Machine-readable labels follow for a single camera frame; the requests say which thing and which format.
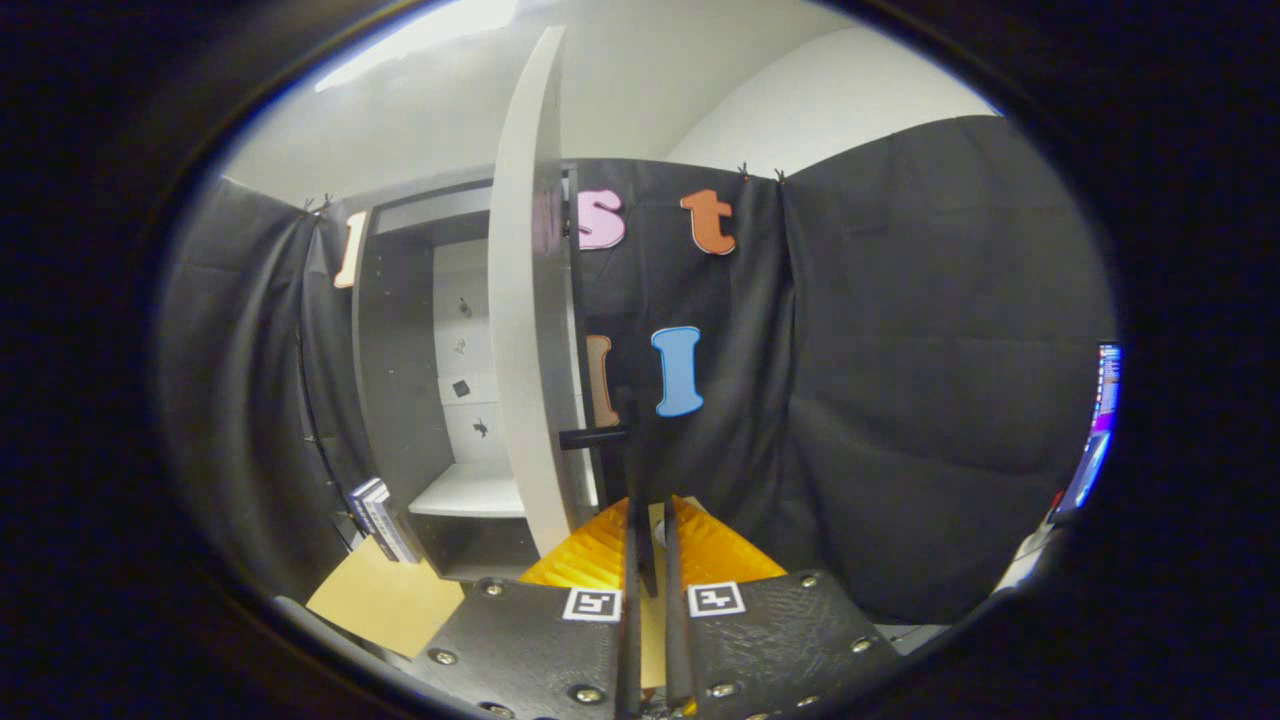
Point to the black backdrop cloth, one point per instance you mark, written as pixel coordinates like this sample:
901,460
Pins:
900,350

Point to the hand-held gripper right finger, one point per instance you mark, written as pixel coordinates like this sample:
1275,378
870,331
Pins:
676,650

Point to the grey cabinet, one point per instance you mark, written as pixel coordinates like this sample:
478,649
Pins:
400,400

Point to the blue and white boxes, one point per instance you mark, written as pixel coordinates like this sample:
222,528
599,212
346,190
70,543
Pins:
380,520

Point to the white cabinet shelf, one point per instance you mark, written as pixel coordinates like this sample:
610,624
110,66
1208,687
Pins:
470,492

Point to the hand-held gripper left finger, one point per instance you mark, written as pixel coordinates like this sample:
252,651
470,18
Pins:
629,660

